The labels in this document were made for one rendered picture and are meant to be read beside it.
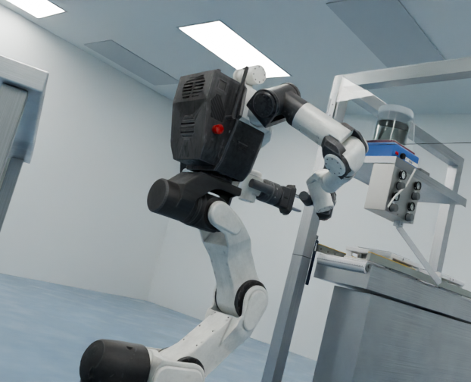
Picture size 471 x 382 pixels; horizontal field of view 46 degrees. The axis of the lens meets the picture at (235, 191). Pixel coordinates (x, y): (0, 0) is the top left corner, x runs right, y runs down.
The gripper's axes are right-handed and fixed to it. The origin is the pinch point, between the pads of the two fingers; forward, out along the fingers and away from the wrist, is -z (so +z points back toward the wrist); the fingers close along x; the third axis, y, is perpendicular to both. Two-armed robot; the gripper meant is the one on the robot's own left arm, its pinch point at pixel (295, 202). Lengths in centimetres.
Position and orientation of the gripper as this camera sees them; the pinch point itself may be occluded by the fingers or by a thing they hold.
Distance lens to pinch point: 224.6
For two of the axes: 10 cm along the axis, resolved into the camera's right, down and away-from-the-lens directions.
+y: 5.2, 0.1, -8.5
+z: -8.1, -3.0, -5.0
